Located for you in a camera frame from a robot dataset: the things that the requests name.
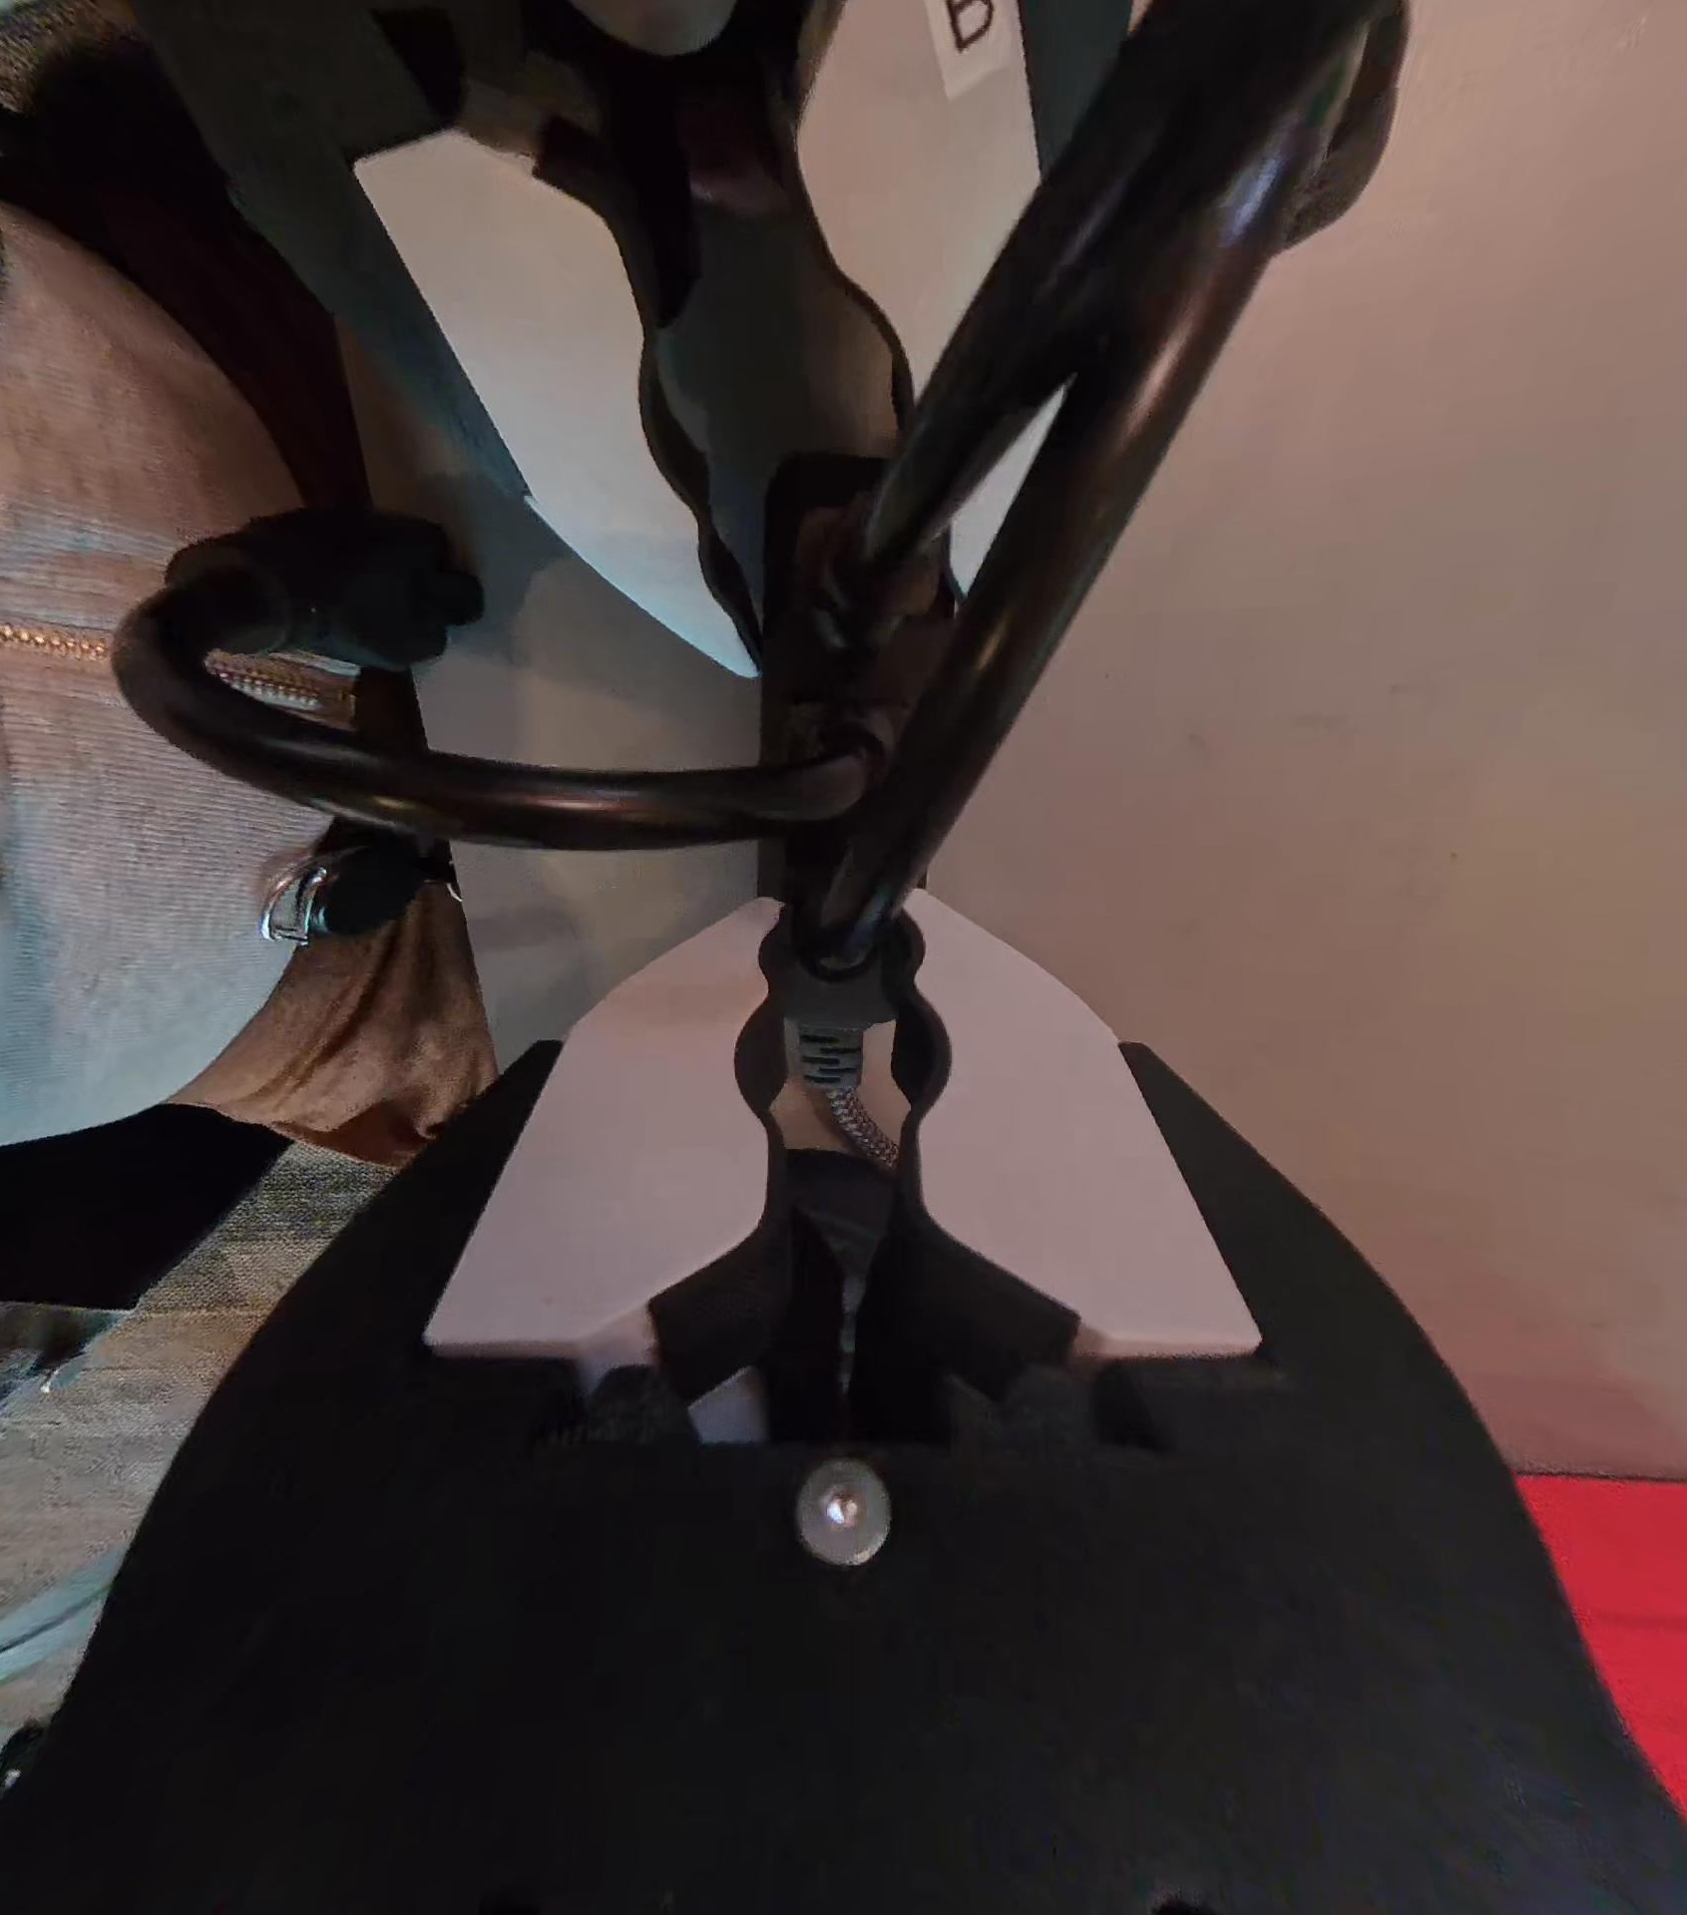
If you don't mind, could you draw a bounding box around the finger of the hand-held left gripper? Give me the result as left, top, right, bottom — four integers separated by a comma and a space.
139, 0, 769, 682
783, 0, 1136, 630

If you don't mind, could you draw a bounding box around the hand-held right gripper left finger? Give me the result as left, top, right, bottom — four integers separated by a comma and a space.
424, 897, 791, 1400

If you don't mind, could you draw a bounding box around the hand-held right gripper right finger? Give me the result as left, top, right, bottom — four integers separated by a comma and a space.
895, 899, 1264, 1404

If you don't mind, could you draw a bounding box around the black cable with connector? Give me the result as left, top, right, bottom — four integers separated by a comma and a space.
117, 508, 881, 855

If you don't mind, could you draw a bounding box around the black power cable with plug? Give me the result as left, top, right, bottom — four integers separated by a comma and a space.
783, 0, 1405, 1184

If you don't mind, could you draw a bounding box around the metal carabiner clip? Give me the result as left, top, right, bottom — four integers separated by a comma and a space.
259, 837, 462, 947

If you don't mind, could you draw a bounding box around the red plastic bin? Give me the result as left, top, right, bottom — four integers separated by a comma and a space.
1513, 1472, 1687, 1915

